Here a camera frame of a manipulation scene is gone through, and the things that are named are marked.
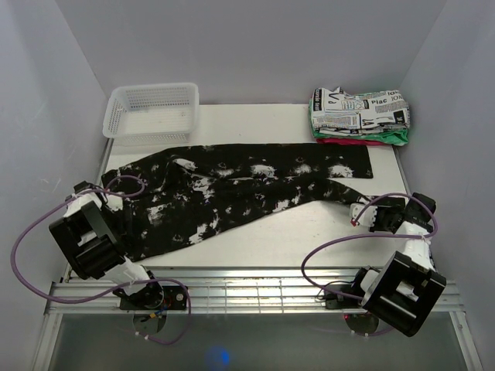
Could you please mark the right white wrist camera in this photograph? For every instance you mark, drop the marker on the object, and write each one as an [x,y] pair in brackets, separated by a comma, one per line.
[362,215]

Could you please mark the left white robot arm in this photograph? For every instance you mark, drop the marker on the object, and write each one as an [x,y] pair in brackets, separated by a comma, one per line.
[95,249]

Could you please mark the pink folded trousers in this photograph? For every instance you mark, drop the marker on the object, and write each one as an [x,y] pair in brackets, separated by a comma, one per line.
[348,141]

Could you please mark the green folded trousers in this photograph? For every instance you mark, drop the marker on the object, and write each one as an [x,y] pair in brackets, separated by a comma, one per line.
[396,138]

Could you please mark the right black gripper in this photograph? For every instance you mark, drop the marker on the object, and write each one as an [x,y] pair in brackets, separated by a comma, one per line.
[378,211]

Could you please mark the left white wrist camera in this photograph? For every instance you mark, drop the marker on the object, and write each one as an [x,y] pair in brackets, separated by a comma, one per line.
[114,203]

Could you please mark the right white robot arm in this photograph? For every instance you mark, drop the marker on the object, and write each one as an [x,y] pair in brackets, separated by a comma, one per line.
[403,293]

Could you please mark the newspaper print folded trousers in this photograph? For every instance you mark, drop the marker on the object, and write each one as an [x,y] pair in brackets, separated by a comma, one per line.
[336,112]

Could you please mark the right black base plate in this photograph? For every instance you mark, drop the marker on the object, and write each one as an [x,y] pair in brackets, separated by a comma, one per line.
[334,300]

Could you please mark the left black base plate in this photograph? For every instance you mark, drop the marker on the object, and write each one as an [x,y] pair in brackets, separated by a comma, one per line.
[167,298]

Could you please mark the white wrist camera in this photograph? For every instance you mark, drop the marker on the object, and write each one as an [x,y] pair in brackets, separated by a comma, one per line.
[114,203]
[362,215]

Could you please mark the black white patterned trousers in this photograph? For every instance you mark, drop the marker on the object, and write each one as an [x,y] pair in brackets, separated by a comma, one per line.
[182,196]

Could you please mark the white plastic basket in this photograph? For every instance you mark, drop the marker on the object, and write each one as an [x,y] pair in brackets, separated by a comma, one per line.
[152,114]

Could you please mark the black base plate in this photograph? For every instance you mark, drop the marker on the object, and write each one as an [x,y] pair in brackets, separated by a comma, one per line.
[167,298]
[334,300]

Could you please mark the aluminium frame rail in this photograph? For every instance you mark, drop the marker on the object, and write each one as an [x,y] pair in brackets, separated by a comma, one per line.
[229,292]

